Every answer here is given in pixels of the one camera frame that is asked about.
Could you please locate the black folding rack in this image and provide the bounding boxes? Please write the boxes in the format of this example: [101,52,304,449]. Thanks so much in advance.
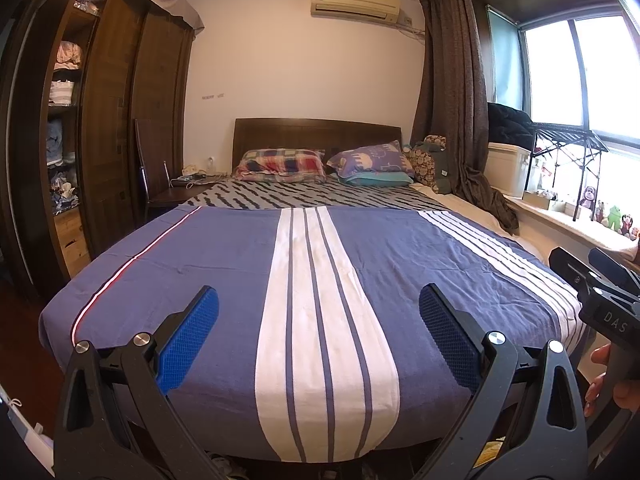
[522,122,611,221]

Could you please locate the wooden headboard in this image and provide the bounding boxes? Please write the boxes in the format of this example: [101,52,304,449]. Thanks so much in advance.
[233,118,403,173]

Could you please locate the white storage box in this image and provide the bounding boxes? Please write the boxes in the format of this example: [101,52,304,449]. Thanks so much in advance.
[487,142,532,200]

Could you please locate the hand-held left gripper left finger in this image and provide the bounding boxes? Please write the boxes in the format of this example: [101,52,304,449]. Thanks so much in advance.
[52,285,221,480]

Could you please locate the wooden wardrobe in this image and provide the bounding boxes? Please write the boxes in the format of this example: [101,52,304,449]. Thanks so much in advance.
[0,0,196,301]

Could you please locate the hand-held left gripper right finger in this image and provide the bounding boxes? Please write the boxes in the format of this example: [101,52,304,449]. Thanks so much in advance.
[415,283,588,480]

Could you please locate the dark metal chair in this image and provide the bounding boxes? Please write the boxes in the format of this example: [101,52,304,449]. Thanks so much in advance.
[134,118,206,223]

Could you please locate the window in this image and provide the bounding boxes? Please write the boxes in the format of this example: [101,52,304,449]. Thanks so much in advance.
[520,12,640,153]

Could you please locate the beige wall air conditioner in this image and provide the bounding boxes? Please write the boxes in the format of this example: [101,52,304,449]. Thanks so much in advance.
[310,0,402,23]

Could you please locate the grey cushion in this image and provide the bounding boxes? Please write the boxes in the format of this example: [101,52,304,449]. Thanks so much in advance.
[430,150,458,195]

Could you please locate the black padded jacket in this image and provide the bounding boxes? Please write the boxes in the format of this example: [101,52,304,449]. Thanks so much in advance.
[487,102,538,153]

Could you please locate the blue striped bed cover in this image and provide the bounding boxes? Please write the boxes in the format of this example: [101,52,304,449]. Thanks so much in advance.
[39,204,591,463]

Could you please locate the white shoe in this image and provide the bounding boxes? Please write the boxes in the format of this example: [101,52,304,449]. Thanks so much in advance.
[210,452,251,480]

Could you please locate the blue folded clothes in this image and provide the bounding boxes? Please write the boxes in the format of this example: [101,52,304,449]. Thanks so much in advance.
[47,120,76,166]

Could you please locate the teal roller blind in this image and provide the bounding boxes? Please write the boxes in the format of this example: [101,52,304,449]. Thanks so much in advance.
[487,5,525,111]

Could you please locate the white striped folded clothes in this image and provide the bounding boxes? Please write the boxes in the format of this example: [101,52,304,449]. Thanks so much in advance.
[50,80,76,106]

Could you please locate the grey zigzag bed sheet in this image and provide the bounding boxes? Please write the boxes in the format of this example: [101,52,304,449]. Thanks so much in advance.
[177,180,453,211]

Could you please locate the plaid pillow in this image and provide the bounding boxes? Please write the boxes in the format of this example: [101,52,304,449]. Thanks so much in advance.
[235,148,328,183]

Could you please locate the patterned clothes pile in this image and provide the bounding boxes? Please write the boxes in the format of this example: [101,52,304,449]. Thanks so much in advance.
[50,172,81,211]

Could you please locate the teal pillow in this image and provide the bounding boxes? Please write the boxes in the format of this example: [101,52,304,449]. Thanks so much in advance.
[336,172,415,188]

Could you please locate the brown curtain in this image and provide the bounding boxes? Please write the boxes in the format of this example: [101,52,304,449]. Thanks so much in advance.
[410,0,521,235]

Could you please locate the brown monkey plush toy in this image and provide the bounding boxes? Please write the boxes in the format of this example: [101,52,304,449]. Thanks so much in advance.
[580,186,602,214]

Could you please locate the purple elephant print pillow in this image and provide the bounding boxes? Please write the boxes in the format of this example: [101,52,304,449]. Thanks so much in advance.
[326,140,416,181]

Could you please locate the white windowsill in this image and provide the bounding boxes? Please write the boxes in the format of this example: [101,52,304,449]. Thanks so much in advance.
[500,192,640,266]

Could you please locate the person's right hand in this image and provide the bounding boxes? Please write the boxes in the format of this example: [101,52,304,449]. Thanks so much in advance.
[583,343,640,417]

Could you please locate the white cable bundle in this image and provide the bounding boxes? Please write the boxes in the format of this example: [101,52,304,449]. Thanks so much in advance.
[172,162,231,188]

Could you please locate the cream mattress sheet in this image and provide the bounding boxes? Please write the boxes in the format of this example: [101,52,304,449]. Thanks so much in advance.
[410,182,551,266]

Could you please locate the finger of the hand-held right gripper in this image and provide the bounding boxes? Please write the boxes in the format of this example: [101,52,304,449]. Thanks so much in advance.
[587,247,640,306]
[548,246,598,306]

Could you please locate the pink folded clothes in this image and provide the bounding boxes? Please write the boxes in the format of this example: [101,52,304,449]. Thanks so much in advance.
[54,42,83,71]

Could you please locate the brown patterned cushion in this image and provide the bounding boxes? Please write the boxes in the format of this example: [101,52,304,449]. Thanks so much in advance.
[404,134,448,191]

